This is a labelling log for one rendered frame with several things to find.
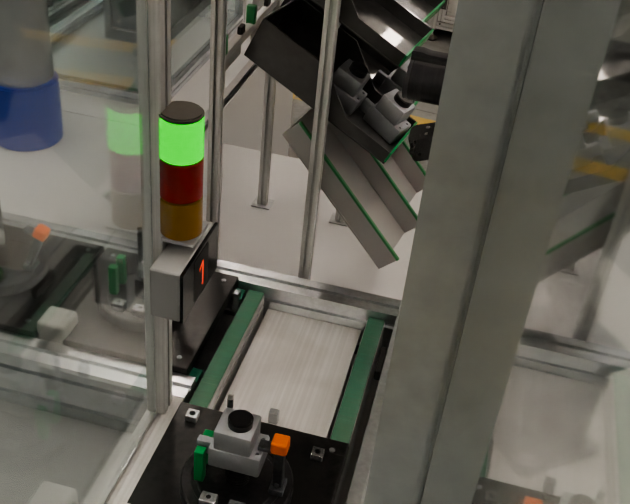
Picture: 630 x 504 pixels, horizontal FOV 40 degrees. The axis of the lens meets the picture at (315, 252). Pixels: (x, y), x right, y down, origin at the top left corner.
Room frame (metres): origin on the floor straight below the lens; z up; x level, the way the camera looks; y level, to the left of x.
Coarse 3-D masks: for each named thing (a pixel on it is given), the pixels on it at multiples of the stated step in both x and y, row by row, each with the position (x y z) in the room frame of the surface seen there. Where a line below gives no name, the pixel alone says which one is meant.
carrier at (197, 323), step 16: (208, 288) 1.11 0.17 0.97; (224, 288) 1.12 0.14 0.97; (208, 304) 1.07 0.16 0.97; (224, 304) 1.08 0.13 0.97; (192, 320) 1.03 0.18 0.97; (208, 320) 1.03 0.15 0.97; (176, 336) 0.99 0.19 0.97; (192, 336) 0.99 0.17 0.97; (208, 336) 1.01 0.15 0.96; (176, 352) 0.95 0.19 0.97; (192, 352) 0.95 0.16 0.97; (176, 368) 0.92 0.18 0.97; (192, 368) 0.94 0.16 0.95
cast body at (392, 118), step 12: (384, 96) 1.27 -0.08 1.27; (396, 96) 1.27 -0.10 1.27; (360, 108) 1.30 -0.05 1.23; (372, 108) 1.27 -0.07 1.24; (384, 108) 1.26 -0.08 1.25; (396, 108) 1.25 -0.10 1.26; (408, 108) 1.26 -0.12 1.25; (372, 120) 1.27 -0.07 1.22; (384, 120) 1.26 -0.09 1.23; (396, 120) 1.25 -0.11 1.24; (384, 132) 1.26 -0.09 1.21; (396, 132) 1.25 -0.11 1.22
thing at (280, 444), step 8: (264, 440) 0.71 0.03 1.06; (272, 440) 0.70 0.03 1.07; (280, 440) 0.70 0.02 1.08; (288, 440) 0.71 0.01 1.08; (264, 448) 0.70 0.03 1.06; (272, 448) 0.70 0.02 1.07; (280, 448) 0.69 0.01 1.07; (288, 448) 0.70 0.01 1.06; (280, 456) 0.70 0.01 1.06; (280, 464) 0.70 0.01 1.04; (280, 472) 0.70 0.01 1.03; (272, 480) 0.70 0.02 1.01; (280, 480) 0.70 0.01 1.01
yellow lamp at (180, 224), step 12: (168, 204) 0.82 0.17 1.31; (180, 204) 0.82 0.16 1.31; (192, 204) 0.83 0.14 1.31; (168, 216) 0.82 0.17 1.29; (180, 216) 0.82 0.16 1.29; (192, 216) 0.83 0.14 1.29; (168, 228) 0.82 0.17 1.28; (180, 228) 0.82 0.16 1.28; (192, 228) 0.83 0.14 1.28; (180, 240) 0.82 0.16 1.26
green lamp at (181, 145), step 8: (160, 120) 0.83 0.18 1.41; (200, 120) 0.84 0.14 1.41; (160, 128) 0.83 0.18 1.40; (168, 128) 0.82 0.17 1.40; (176, 128) 0.82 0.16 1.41; (184, 128) 0.82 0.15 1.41; (192, 128) 0.83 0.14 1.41; (200, 128) 0.84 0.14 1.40; (160, 136) 0.83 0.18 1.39; (168, 136) 0.82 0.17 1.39; (176, 136) 0.82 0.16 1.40; (184, 136) 0.82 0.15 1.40; (192, 136) 0.83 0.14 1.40; (200, 136) 0.84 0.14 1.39; (160, 144) 0.83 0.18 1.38; (168, 144) 0.82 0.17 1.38; (176, 144) 0.82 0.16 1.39; (184, 144) 0.82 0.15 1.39; (192, 144) 0.83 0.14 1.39; (200, 144) 0.84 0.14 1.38; (160, 152) 0.83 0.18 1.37; (168, 152) 0.82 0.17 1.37; (176, 152) 0.82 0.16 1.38; (184, 152) 0.82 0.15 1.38; (192, 152) 0.83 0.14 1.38; (200, 152) 0.84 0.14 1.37; (168, 160) 0.82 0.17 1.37; (176, 160) 0.82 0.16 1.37; (184, 160) 0.82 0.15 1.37; (192, 160) 0.83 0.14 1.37; (200, 160) 0.84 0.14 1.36
